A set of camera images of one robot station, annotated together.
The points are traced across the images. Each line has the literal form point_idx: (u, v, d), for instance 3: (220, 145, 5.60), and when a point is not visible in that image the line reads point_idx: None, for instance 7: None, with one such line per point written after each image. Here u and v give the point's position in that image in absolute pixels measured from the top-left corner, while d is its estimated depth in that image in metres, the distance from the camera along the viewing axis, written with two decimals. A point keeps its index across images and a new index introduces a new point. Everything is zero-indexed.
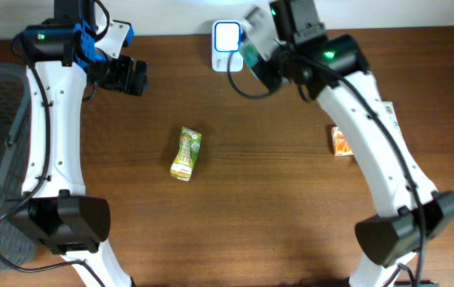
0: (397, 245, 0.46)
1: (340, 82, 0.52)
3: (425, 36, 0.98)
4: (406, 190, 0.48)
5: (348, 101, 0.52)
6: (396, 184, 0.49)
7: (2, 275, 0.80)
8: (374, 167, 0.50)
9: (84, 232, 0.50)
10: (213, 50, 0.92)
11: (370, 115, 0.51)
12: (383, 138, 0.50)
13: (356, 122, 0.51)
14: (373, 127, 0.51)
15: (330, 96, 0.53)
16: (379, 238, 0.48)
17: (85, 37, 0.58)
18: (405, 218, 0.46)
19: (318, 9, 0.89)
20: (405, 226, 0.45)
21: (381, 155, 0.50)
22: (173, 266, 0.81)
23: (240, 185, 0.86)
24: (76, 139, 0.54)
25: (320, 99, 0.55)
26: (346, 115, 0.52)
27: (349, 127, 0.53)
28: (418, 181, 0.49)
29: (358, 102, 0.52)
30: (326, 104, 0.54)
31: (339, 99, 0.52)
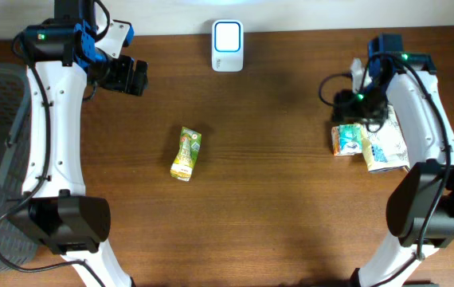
0: (417, 190, 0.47)
1: (408, 72, 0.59)
3: (424, 37, 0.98)
4: (441, 150, 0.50)
5: (409, 84, 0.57)
6: (433, 143, 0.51)
7: (2, 275, 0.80)
8: (416, 130, 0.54)
9: (84, 232, 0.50)
10: (213, 49, 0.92)
11: (424, 96, 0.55)
12: (429, 114, 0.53)
13: (412, 98, 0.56)
14: (421, 105, 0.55)
15: (397, 81, 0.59)
16: (405, 190, 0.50)
17: (85, 37, 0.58)
18: (432, 165, 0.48)
19: (318, 8, 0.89)
20: (431, 171, 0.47)
21: (424, 119, 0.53)
22: (172, 266, 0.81)
23: (240, 185, 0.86)
24: (77, 139, 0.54)
25: (390, 91, 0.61)
26: (404, 95, 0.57)
27: (402, 102, 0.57)
28: None
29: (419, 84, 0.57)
30: (393, 93, 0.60)
31: (403, 81, 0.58)
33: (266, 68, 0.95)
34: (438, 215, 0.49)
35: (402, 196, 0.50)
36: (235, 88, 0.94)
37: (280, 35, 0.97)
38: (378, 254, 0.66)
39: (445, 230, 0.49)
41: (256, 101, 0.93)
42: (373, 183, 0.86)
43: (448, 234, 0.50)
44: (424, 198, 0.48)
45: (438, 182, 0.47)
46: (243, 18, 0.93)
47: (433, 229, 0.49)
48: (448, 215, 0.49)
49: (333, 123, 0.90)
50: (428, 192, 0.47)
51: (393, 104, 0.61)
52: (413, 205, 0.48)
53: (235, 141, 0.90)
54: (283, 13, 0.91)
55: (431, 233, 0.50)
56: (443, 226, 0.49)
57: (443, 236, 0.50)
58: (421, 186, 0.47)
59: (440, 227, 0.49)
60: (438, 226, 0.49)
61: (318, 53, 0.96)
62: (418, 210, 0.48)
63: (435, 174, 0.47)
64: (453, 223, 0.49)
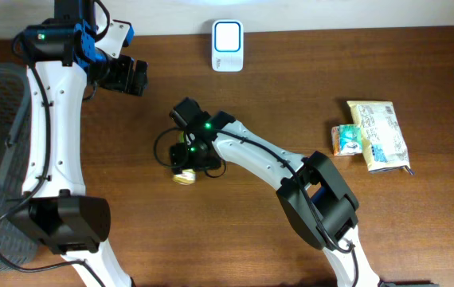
0: (296, 211, 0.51)
1: (217, 134, 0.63)
3: (424, 37, 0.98)
4: (281, 168, 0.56)
5: (224, 140, 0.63)
6: (275, 168, 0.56)
7: (2, 275, 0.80)
8: (264, 174, 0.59)
9: (83, 232, 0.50)
10: (213, 49, 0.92)
11: (241, 139, 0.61)
12: (256, 150, 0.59)
13: (236, 151, 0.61)
14: (247, 148, 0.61)
15: (217, 146, 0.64)
16: (293, 216, 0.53)
17: (85, 37, 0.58)
18: (287, 184, 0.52)
19: (318, 8, 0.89)
20: (288, 190, 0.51)
21: (258, 159, 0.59)
22: (172, 266, 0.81)
23: (239, 185, 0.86)
24: (76, 139, 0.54)
25: (221, 153, 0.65)
26: (231, 151, 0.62)
27: (239, 157, 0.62)
28: (292, 159, 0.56)
29: (229, 135, 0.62)
30: (225, 154, 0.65)
31: (218, 144, 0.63)
33: (266, 68, 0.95)
34: (326, 210, 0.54)
35: (297, 220, 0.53)
36: (234, 88, 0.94)
37: (279, 35, 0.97)
38: (333, 265, 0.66)
39: (341, 212, 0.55)
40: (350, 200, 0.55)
41: (256, 101, 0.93)
42: (373, 183, 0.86)
43: (346, 213, 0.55)
44: (307, 209, 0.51)
45: (300, 193, 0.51)
46: (243, 18, 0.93)
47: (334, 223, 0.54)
48: (332, 202, 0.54)
49: (333, 123, 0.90)
50: (303, 206, 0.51)
51: (230, 160, 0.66)
52: (306, 221, 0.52)
53: None
54: (283, 13, 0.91)
55: (336, 226, 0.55)
56: (336, 211, 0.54)
57: (346, 216, 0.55)
58: (295, 206, 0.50)
59: (337, 214, 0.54)
60: (330, 215, 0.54)
61: (318, 53, 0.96)
62: (313, 222, 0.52)
63: (291, 190, 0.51)
64: (341, 202, 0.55)
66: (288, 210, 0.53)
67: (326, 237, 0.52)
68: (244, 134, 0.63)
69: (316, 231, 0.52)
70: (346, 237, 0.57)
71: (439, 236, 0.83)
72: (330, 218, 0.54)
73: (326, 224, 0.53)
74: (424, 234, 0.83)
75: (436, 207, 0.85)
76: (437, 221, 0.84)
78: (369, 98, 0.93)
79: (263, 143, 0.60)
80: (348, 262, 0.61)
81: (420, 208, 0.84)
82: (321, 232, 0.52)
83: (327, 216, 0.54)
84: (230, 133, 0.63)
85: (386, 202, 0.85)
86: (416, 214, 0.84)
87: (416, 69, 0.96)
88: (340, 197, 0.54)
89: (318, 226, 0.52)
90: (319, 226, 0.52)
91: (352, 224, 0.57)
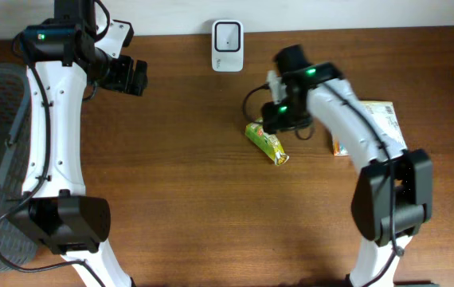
0: (373, 195, 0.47)
1: (318, 87, 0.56)
3: (425, 37, 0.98)
4: (377, 147, 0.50)
5: (325, 94, 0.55)
6: (369, 144, 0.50)
7: (2, 275, 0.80)
8: (345, 137, 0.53)
9: (84, 231, 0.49)
10: (213, 50, 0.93)
11: (344, 102, 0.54)
12: (358, 118, 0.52)
13: (330, 110, 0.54)
14: (347, 111, 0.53)
15: (311, 100, 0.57)
16: (362, 198, 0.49)
17: (86, 36, 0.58)
18: (377, 166, 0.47)
19: (318, 8, 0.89)
20: (377, 173, 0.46)
21: (355, 124, 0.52)
22: (172, 266, 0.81)
23: (240, 185, 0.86)
24: (76, 139, 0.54)
25: (309, 108, 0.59)
26: (326, 112, 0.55)
27: (331, 117, 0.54)
28: (391, 143, 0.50)
29: (334, 95, 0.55)
30: (318, 110, 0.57)
31: (318, 94, 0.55)
33: (266, 68, 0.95)
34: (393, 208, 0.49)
35: (364, 205, 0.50)
36: (234, 89, 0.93)
37: (280, 34, 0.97)
38: (362, 257, 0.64)
39: (410, 217, 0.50)
40: (424, 212, 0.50)
41: (256, 101, 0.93)
42: None
43: (413, 222, 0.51)
44: (383, 198, 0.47)
45: (388, 180, 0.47)
46: (243, 18, 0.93)
47: (399, 224, 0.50)
48: (411, 206, 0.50)
49: None
50: (386, 194, 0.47)
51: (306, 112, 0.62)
52: (374, 209, 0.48)
53: (235, 142, 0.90)
54: (283, 13, 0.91)
55: (400, 228, 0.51)
56: (408, 215, 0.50)
57: (412, 223, 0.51)
58: (374, 190, 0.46)
59: (407, 218, 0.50)
60: (401, 218, 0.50)
61: (318, 53, 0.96)
62: (381, 213, 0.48)
63: (382, 174, 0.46)
64: (416, 210, 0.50)
66: (361, 192, 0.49)
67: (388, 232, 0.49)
68: (350, 97, 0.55)
69: (379, 223, 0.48)
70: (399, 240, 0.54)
71: (439, 237, 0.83)
72: (397, 218, 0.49)
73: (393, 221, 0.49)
74: (424, 234, 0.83)
75: (435, 207, 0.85)
76: (437, 221, 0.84)
78: (369, 98, 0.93)
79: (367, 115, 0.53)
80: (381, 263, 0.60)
81: None
82: (382, 228, 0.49)
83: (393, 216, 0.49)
84: (334, 90, 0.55)
85: None
86: None
87: (417, 69, 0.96)
88: (416, 202, 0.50)
89: (382, 218, 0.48)
90: (385, 218, 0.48)
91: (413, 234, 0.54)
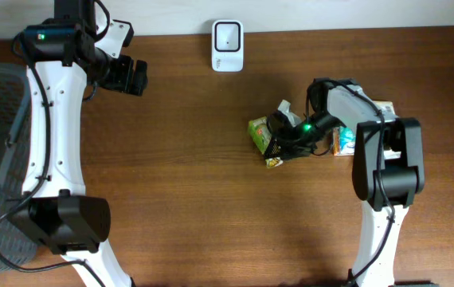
0: (362, 145, 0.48)
1: (338, 85, 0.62)
3: (425, 37, 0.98)
4: (375, 116, 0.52)
5: (338, 92, 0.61)
6: (368, 115, 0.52)
7: (2, 275, 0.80)
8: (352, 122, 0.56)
9: (84, 231, 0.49)
10: (213, 49, 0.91)
11: (353, 92, 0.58)
12: (364, 102, 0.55)
13: (341, 100, 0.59)
14: (353, 98, 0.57)
15: (330, 98, 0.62)
16: (357, 153, 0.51)
17: (86, 36, 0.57)
18: (369, 121, 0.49)
19: (318, 8, 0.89)
20: (371, 126, 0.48)
21: (357, 107, 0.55)
22: (172, 266, 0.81)
23: (240, 185, 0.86)
24: (76, 138, 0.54)
25: (330, 105, 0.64)
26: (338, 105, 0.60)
27: (342, 108, 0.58)
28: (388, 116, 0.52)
29: (346, 90, 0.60)
30: (333, 108, 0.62)
31: (334, 92, 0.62)
33: (266, 68, 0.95)
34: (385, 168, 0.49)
35: (358, 162, 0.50)
36: (235, 90, 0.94)
37: (280, 35, 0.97)
38: (362, 237, 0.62)
39: (404, 182, 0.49)
40: (418, 180, 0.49)
41: (256, 101, 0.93)
42: None
43: (406, 188, 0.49)
44: (373, 151, 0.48)
45: (381, 135, 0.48)
46: (243, 18, 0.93)
47: (392, 186, 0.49)
48: (404, 169, 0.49)
49: None
50: (376, 147, 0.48)
51: (332, 113, 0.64)
52: (365, 161, 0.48)
53: (235, 142, 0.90)
54: (284, 13, 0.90)
55: (392, 192, 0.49)
56: (401, 179, 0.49)
57: (406, 190, 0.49)
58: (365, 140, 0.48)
59: (399, 182, 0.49)
60: (393, 180, 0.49)
61: (318, 53, 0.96)
62: (370, 167, 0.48)
63: (373, 127, 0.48)
64: (408, 174, 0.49)
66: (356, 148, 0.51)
67: (377, 189, 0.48)
68: (359, 92, 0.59)
69: (368, 177, 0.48)
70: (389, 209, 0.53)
71: (439, 237, 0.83)
72: (389, 179, 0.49)
73: (384, 179, 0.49)
74: (424, 234, 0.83)
75: (435, 207, 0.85)
76: (437, 221, 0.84)
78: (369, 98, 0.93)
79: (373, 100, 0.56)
80: (378, 234, 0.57)
81: (419, 208, 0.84)
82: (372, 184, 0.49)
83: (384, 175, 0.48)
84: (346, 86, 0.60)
85: None
86: (416, 214, 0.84)
87: (417, 69, 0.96)
88: (409, 168, 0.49)
89: (372, 173, 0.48)
90: (376, 174, 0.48)
91: (407, 205, 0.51)
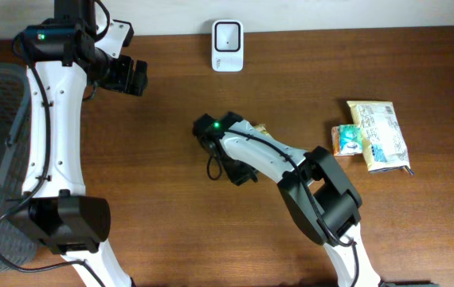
0: (295, 203, 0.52)
1: (225, 133, 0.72)
3: (425, 37, 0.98)
4: (283, 162, 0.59)
5: (231, 139, 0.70)
6: (276, 163, 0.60)
7: (2, 275, 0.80)
8: (267, 169, 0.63)
9: (84, 232, 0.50)
10: (213, 50, 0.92)
11: (247, 137, 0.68)
12: (257, 145, 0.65)
13: (244, 147, 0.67)
14: (251, 143, 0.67)
15: (225, 145, 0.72)
16: (294, 208, 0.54)
17: (86, 36, 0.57)
18: (287, 178, 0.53)
19: (318, 9, 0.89)
20: (289, 183, 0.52)
21: (259, 153, 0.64)
22: (173, 266, 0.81)
23: (240, 186, 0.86)
24: (76, 138, 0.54)
25: (229, 151, 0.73)
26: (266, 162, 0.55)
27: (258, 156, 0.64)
28: (295, 154, 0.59)
29: (238, 136, 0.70)
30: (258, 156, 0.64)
31: (225, 140, 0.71)
33: (266, 68, 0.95)
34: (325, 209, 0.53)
35: (299, 214, 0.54)
36: (234, 90, 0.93)
37: (280, 35, 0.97)
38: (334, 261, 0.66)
39: (344, 208, 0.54)
40: (354, 198, 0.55)
41: (256, 101, 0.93)
42: (373, 183, 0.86)
43: (350, 210, 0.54)
44: (307, 204, 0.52)
45: (301, 186, 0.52)
46: (243, 18, 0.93)
47: (335, 219, 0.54)
48: (338, 198, 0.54)
49: (333, 123, 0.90)
50: (307, 198, 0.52)
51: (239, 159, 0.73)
52: (306, 214, 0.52)
53: None
54: (283, 13, 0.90)
55: (339, 223, 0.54)
56: (339, 207, 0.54)
57: (349, 214, 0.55)
58: (296, 198, 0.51)
59: (339, 210, 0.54)
60: (335, 213, 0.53)
61: (318, 53, 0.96)
62: (313, 217, 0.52)
63: (292, 182, 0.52)
64: (345, 198, 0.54)
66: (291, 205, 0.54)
67: (327, 230, 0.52)
68: (249, 132, 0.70)
69: (317, 228, 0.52)
70: (347, 234, 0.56)
71: (439, 237, 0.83)
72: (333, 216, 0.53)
73: (327, 218, 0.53)
74: (424, 234, 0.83)
75: (435, 207, 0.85)
76: (437, 221, 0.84)
78: (369, 98, 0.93)
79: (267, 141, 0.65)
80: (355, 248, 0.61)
81: (420, 208, 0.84)
82: (323, 228, 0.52)
83: (326, 215, 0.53)
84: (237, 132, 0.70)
85: (386, 202, 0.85)
86: (416, 213, 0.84)
87: (416, 69, 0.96)
88: (341, 194, 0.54)
89: (317, 222, 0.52)
90: (320, 221, 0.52)
91: (357, 222, 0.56)
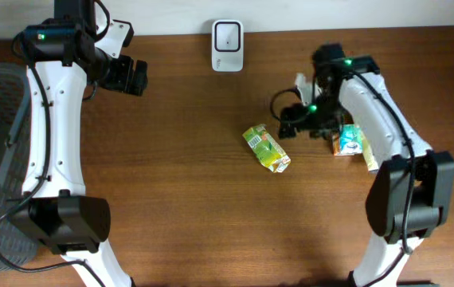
0: (391, 187, 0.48)
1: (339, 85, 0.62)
3: (426, 36, 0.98)
4: (401, 145, 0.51)
5: (358, 87, 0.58)
6: (394, 142, 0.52)
7: (2, 275, 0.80)
8: (377, 139, 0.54)
9: (84, 231, 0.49)
10: (213, 50, 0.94)
11: (375, 96, 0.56)
12: (384, 112, 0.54)
13: (365, 102, 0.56)
14: (376, 106, 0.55)
15: (345, 88, 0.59)
16: (379, 194, 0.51)
17: (86, 36, 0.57)
18: (397, 159, 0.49)
19: (318, 9, 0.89)
20: (398, 167, 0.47)
21: (382, 121, 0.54)
22: (172, 266, 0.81)
23: (240, 186, 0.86)
24: (76, 138, 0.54)
25: (342, 97, 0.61)
26: (356, 98, 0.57)
27: (361, 108, 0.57)
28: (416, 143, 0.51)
29: (362, 87, 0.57)
30: (346, 101, 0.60)
31: (352, 85, 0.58)
33: (266, 68, 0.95)
34: (395, 199, 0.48)
35: (379, 196, 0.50)
36: (234, 90, 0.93)
37: (280, 34, 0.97)
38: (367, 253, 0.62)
39: (416, 215, 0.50)
40: (440, 216, 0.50)
41: (256, 101, 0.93)
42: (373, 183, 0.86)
43: (427, 224, 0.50)
44: (394, 193, 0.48)
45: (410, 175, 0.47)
46: (243, 18, 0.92)
47: (412, 222, 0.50)
48: (425, 206, 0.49)
49: None
50: (402, 186, 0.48)
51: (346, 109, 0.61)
52: (389, 205, 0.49)
53: (235, 142, 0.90)
54: (284, 13, 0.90)
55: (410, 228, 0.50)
56: (415, 213, 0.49)
57: (424, 224, 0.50)
58: (393, 186, 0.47)
59: (413, 214, 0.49)
60: (417, 217, 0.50)
61: None
62: (390, 206, 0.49)
63: (402, 167, 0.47)
64: (424, 209, 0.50)
66: (378, 185, 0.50)
67: (390, 224, 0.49)
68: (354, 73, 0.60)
69: (390, 215, 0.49)
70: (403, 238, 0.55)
71: (439, 237, 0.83)
72: (401, 211, 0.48)
73: (398, 215, 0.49)
74: None
75: None
76: None
78: None
79: (387, 111, 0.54)
80: (387, 259, 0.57)
81: None
82: (397, 224, 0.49)
83: (393, 207, 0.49)
84: (366, 80, 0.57)
85: None
86: None
87: (417, 69, 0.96)
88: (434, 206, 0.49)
89: (393, 214, 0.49)
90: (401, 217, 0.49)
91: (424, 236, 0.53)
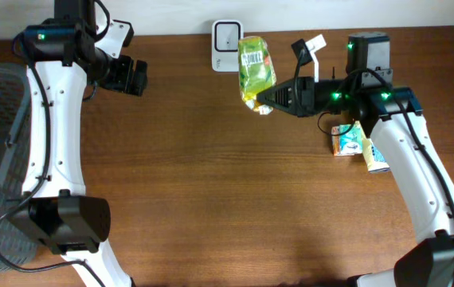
0: (432, 269, 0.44)
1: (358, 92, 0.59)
3: (426, 36, 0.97)
4: (448, 215, 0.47)
5: (397, 133, 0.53)
6: (439, 209, 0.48)
7: (2, 275, 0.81)
8: (417, 193, 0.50)
9: (84, 231, 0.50)
10: (213, 50, 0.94)
11: (416, 147, 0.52)
12: (428, 170, 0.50)
13: (402, 151, 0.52)
14: (418, 159, 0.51)
15: (382, 130, 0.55)
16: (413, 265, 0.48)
17: (86, 36, 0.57)
18: (442, 240, 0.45)
19: (318, 9, 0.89)
20: (444, 250, 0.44)
21: (429, 186, 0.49)
22: (173, 266, 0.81)
23: (240, 186, 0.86)
24: (76, 138, 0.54)
25: (376, 135, 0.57)
26: (393, 149, 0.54)
27: (397, 159, 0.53)
28: None
29: (405, 132, 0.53)
30: (380, 139, 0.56)
31: (388, 128, 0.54)
33: None
34: (438, 279, 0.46)
35: (413, 265, 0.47)
36: (234, 89, 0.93)
37: (281, 35, 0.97)
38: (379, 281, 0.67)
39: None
40: None
41: None
42: (373, 183, 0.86)
43: None
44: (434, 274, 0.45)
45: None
46: (244, 18, 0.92)
47: None
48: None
49: (334, 123, 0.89)
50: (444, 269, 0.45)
51: (378, 147, 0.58)
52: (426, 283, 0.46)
53: (235, 141, 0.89)
54: (284, 13, 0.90)
55: None
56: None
57: None
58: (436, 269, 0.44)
59: None
60: None
61: (319, 53, 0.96)
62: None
63: (450, 253, 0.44)
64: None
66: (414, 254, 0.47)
67: None
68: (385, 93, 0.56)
69: None
70: None
71: None
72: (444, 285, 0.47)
73: None
74: None
75: None
76: None
78: None
79: (429, 171, 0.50)
80: None
81: None
82: None
83: (437, 286, 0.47)
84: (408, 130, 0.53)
85: (385, 202, 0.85)
86: None
87: (417, 70, 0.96)
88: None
89: None
90: None
91: None
